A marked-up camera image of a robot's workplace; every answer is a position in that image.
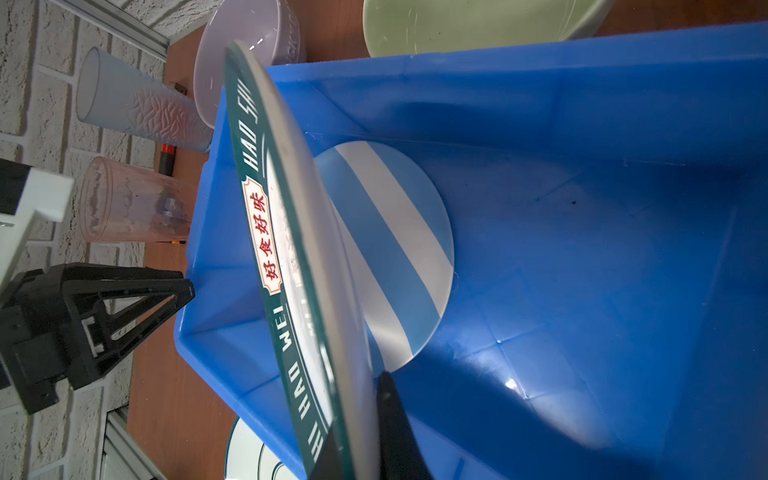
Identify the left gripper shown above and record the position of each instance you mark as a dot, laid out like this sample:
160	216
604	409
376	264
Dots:
78	322

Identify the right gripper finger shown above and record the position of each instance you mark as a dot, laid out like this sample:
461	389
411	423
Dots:
400	456

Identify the green rimmed white plate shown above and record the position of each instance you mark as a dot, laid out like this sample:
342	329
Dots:
317	327

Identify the light green bowl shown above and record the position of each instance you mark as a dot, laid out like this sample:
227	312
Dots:
409	27

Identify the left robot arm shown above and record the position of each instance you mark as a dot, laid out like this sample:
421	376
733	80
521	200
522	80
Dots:
28	194

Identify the blue plastic bin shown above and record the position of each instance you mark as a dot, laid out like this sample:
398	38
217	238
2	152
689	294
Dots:
608	204

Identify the pink clear plastic cup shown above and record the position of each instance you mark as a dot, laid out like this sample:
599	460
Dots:
123	203

